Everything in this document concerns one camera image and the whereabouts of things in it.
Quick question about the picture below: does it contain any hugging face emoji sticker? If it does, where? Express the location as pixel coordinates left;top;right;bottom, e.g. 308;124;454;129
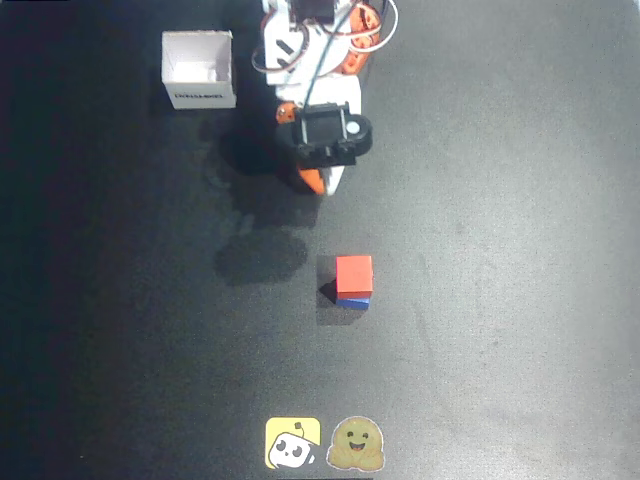
326;415;386;472

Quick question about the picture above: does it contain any white open cardboard box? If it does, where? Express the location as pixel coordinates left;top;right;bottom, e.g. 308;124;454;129
160;29;239;111

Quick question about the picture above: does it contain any yellow robot face sticker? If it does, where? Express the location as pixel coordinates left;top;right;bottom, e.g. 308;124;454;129
264;416;322;470

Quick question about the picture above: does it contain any red cube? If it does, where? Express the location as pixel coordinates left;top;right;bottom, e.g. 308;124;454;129
335;255;375;300

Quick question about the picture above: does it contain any white servo cable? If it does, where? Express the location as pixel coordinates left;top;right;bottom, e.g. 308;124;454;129
349;0;401;55

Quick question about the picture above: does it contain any black webcam on mount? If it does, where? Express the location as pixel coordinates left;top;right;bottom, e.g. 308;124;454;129
273;101;375;169

